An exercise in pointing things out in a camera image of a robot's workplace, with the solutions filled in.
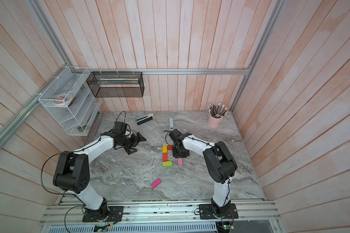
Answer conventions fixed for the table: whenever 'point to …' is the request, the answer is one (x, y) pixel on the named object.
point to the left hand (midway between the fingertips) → (142, 145)
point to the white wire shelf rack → (77, 116)
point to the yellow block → (165, 149)
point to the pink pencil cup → (214, 122)
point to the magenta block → (155, 183)
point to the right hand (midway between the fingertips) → (178, 155)
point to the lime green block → (167, 163)
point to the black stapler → (142, 119)
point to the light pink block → (180, 161)
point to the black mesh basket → (116, 84)
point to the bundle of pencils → (217, 110)
